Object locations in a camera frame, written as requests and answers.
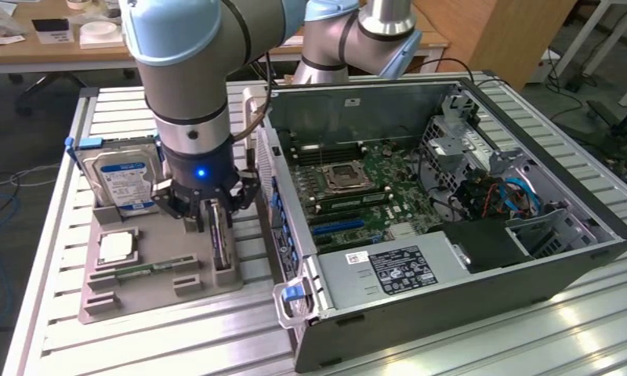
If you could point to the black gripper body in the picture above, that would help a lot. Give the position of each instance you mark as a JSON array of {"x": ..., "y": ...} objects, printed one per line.
[{"x": 200, "y": 168}]

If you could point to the green GPU with black fan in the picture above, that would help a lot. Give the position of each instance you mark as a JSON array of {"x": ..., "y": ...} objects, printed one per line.
[{"x": 217, "y": 243}]

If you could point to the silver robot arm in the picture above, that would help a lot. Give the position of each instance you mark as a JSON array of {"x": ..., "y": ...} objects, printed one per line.
[{"x": 182, "y": 78}]

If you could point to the hard disk with blue carrier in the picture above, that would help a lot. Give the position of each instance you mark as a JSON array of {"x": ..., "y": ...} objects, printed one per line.
[{"x": 120, "y": 180}]

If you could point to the silver CPU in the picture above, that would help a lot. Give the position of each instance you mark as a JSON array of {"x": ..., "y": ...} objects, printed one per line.
[{"x": 116, "y": 247}]

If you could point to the green RAM stick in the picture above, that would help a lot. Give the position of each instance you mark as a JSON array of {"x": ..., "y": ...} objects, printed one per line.
[
  {"x": 352, "y": 200},
  {"x": 145, "y": 268}
]

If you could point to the black expansion slot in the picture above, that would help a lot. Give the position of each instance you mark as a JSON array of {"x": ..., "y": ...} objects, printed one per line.
[{"x": 344, "y": 216}]

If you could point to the silver CPU socket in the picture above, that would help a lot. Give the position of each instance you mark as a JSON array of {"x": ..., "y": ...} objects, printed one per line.
[{"x": 344, "y": 176}]

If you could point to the black RAM slot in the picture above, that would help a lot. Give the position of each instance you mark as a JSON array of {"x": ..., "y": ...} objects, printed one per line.
[
  {"x": 338, "y": 150},
  {"x": 338, "y": 158},
  {"x": 338, "y": 145},
  {"x": 338, "y": 154}
]

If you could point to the grey parts rack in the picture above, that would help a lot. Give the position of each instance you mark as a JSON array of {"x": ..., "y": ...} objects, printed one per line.
[{"x": 150, "y": 290}]

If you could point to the blue case latch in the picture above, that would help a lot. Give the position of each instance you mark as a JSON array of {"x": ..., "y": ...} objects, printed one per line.
[{"x": 290, "y": 294}]

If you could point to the green motherboard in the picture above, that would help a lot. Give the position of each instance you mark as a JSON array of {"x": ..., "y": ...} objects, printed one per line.
[{"x": 396, "y": 188}]

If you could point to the silver chipset heat sink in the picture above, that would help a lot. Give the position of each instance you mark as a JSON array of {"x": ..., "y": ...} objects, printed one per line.
[{"x": 403, "y": 231}]

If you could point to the grey power supply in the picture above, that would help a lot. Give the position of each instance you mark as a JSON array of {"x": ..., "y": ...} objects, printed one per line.
[{"x": 396, "y": 270}]

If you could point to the white paper stack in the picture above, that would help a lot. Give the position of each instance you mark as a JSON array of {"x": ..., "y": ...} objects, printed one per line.
[{"x": 292, "y": 41}]

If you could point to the flat white box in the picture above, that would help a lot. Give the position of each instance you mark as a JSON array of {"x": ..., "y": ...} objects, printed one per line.
[{"x": 101, "y": 42}]

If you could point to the black chair base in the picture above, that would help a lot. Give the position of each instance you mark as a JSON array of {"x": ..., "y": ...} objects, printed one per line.
[{"x": 35, "y": 86}]

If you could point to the silver metal disk bay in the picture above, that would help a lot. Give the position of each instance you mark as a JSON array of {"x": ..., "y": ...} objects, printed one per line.
[{"x": 449, "y": 147}]

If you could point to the black and white box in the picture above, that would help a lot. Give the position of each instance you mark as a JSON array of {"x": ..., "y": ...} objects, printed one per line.
[{"x": 51, "y": 31}]

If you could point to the small beige tape roll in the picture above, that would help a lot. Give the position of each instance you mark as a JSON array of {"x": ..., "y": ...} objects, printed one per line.
[{"x": 77, "y": 4}]

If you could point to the black plastic shroud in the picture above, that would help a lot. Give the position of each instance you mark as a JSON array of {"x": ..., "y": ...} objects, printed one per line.
[{"x": 485, "y": 246}]

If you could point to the white paper card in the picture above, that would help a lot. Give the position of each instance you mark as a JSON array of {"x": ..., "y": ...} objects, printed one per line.
[{"x": 5, "y": 40}]

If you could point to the grey open PC case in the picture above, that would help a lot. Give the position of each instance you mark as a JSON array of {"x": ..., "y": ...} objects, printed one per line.
[{"x": 449, "y": 313}]

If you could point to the clear plastic bag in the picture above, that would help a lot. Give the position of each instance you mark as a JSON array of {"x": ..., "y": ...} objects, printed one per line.
[{"x": 0, "y": 19}]

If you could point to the wooden cabinet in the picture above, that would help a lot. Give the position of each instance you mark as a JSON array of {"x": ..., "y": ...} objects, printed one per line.
[{"x": 501, "y": 47}]

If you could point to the black floor stand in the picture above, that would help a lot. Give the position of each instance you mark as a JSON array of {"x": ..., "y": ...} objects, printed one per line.
[{"x": 600, "y": 111}]

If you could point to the silver drive bracket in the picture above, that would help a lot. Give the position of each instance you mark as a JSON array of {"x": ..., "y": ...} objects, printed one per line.
[{"x": 548, "y": 235}]

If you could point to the white desk frame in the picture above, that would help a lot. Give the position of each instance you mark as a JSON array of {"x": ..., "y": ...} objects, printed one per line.
[{"x": 604, "y": 39}]

